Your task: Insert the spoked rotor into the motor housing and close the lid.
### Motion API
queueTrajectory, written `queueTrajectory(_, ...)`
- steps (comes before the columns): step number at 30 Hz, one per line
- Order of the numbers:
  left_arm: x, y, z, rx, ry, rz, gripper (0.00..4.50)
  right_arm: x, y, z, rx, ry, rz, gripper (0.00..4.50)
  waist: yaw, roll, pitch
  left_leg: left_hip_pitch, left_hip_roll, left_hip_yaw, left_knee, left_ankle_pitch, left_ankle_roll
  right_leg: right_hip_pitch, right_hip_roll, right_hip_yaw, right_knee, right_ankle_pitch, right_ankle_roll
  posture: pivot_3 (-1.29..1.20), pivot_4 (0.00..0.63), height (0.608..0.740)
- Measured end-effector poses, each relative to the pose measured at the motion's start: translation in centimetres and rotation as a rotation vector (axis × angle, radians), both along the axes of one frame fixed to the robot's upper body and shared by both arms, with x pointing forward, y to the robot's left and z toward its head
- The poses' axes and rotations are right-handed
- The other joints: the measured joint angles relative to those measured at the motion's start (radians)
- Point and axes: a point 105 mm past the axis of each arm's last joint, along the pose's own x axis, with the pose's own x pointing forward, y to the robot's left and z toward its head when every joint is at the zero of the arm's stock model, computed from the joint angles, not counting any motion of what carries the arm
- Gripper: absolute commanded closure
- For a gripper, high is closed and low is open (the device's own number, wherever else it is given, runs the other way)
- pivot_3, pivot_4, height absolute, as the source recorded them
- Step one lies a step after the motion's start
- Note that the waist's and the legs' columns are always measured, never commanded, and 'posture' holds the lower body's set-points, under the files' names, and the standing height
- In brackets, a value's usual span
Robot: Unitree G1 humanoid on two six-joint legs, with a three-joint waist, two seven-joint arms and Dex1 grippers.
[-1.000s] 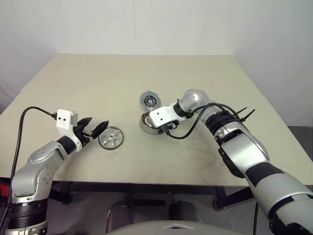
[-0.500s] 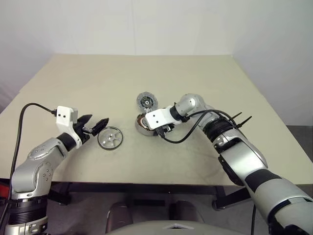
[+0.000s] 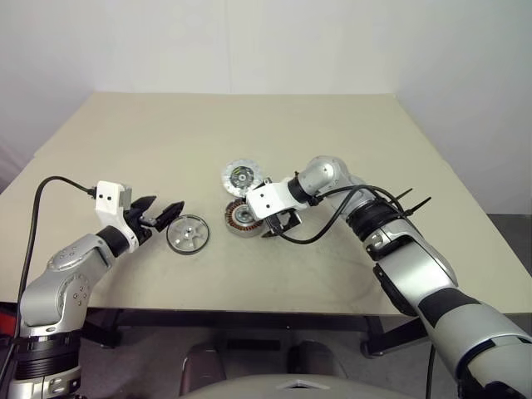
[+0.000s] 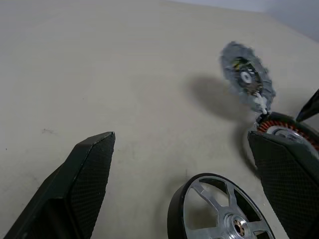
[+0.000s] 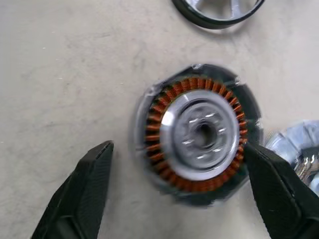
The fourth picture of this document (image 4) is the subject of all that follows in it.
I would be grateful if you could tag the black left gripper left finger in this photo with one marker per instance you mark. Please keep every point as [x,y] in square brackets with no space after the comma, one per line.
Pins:
[74,186]

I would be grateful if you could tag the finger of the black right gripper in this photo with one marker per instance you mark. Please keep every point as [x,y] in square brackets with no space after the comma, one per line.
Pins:
[311,107]

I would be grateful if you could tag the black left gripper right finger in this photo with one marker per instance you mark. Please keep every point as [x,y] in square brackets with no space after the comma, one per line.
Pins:
[291,186]

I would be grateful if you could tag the black rotor with silver spokes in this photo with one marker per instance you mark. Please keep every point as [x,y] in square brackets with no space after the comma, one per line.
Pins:
[231,221]

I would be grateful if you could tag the silver motor end cover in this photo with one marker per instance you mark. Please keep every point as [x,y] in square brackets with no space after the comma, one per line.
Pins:
[234,62]

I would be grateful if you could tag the copper wound motor stator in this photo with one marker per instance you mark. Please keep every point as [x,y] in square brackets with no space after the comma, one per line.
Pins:
[265,127]

